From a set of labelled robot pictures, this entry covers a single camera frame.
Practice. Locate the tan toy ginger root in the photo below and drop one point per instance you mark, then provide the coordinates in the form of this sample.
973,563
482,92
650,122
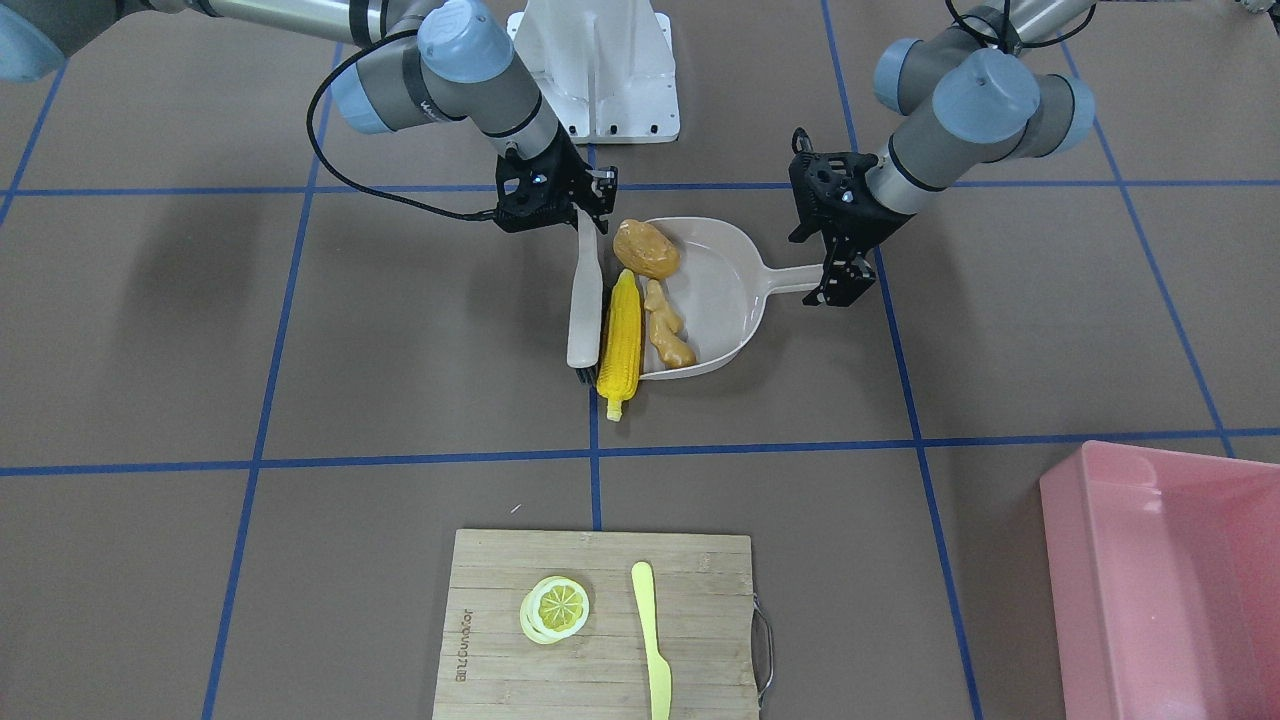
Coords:
664,326

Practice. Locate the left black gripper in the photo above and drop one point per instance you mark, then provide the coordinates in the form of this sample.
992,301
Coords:
864,224

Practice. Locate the yellow toy corn cob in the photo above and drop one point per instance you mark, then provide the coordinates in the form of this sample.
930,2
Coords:
620,369

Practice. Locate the pink plastic bin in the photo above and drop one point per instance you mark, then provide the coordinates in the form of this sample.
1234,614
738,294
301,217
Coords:
1164,574

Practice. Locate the yellow toy lemon slice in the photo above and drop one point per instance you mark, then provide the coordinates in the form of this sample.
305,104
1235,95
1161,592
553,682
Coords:
555,609

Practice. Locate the beige hand brush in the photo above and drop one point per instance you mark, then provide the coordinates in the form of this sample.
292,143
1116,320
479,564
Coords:
584,337

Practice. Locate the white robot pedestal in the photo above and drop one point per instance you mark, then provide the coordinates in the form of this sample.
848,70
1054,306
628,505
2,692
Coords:
607,68

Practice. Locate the brown toy potato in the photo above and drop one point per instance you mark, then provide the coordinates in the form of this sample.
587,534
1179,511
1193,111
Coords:
643,249

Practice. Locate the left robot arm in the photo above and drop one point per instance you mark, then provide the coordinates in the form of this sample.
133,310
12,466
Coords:
966,99

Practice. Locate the bamboo cutting board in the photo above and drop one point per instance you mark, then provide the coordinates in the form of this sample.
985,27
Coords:
704,617

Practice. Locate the beige plastic dustpan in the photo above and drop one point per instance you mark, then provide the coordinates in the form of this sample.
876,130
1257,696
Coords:
720,289

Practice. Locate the yellow toy knife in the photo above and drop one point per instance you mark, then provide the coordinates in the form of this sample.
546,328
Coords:
658,670

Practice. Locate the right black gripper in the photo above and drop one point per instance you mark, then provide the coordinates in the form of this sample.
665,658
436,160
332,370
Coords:
573,176

